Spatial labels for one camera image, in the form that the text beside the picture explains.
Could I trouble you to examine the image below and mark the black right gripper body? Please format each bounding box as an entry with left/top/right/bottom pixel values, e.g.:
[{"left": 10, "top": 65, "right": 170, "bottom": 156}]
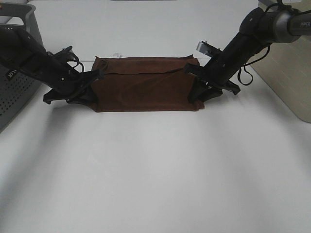
[{"left": 195, "top": 54, "right": 241, "bottom": 95}]

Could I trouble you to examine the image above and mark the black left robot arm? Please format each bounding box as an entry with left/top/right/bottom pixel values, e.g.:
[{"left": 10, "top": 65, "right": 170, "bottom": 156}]
[{"left": 0, "top": 27, "right": 104, "bottom": 106}]

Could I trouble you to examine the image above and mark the beige plastic bin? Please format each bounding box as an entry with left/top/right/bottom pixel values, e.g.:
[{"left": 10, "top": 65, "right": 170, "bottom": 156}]
[{"left": 250, "top": 0, "right": 311, "bottom": 123}]

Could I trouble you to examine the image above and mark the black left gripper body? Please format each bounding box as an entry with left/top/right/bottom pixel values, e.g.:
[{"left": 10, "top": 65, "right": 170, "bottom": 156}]
[{"left": 43, "top": 68, "right": 91, "bottom": 104}]

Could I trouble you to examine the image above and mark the brown towel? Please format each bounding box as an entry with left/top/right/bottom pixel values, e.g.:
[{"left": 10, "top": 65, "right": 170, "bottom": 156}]
[{"left": 89, "top": 55, "right": 205, "bottom": 113}]

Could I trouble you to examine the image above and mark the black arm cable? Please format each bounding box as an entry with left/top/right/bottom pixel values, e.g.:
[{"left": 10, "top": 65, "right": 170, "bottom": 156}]
[
  {"left": 47, "top": 50, "right": 86, "bottom": 75},
  {"left": 237, "top": 0, "right": 299, "bottom": 86}
]

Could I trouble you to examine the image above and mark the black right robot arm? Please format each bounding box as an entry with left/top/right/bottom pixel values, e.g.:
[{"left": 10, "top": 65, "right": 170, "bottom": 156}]
[{"left": 184, "top": 3, "right": 311, "bottom": 102}]

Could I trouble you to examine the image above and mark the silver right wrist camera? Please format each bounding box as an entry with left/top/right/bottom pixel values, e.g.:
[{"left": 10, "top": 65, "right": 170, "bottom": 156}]
[{"left": 196, "top": 41, "right": 222, "bottom": 58}]

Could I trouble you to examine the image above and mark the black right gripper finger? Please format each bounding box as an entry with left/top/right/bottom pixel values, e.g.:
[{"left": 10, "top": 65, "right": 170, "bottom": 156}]
[
  {"left": 183, "top": 63, "right": 206, "bottom": 78},
  {"left": 188, "top": 81, "right": 223, "bottom": 102}
]

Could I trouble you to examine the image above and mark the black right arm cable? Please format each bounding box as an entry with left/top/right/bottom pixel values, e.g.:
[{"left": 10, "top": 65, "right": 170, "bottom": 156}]
[{"left": 237, "top": 0, "right": 299, "bottom": 86}]

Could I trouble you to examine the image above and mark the grey perforated plastic basket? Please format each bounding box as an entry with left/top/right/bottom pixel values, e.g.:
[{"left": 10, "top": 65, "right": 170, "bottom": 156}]
[{"left": 0, "top": 2, "right": 43, "bottom": 131}]

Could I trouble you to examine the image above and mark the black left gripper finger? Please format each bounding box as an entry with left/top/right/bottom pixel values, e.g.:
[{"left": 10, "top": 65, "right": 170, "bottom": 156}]
[
  {"left": 67, "top": 86, "right": 98, "bottom": 106},
  {"left": 81, "top": 69, "right": 104, "bottom": 84}
]

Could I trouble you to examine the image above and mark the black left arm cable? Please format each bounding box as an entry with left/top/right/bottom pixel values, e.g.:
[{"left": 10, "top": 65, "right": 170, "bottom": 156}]
[{"left": 47, "top": 50, "right": 86, "bottom": 75}]

